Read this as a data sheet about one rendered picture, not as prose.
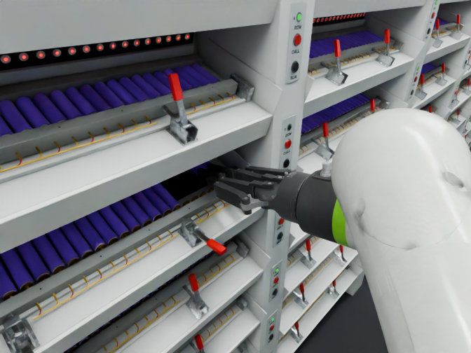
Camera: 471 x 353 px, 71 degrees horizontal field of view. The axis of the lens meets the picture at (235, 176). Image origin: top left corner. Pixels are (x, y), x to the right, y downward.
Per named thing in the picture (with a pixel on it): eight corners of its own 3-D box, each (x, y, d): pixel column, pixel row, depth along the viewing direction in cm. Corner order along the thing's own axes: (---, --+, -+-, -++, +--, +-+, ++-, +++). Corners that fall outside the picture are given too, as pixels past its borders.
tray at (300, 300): (361, 250, 142) (378, 231, 132) (273, 346, 104) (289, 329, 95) (324, 218, 150) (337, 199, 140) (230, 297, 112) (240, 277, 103)
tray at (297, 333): (352, 280, 151) (368, 265, 142) (270, 378, 113) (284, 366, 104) (318, 249, 159) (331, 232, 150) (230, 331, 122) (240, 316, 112)
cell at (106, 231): (97, 215, 55) (118, 241, 52) (87, 219, 54) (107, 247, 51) (97, 208, 54) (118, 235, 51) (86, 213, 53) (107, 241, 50)
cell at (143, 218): (130, 199, 59) (151, 224, 56) (121, 204, 58) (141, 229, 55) (130, 192, 58) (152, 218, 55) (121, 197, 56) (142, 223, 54)
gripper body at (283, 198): (326, 166, 48) (276, 157, 54) (292, 188, 43) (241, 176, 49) (328, 211, 51) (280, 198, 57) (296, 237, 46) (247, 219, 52)
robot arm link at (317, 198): (333, 263, 42) (365, 230, 48) (330, 180, 38) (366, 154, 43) (294, 248, 46) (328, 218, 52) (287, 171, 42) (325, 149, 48)
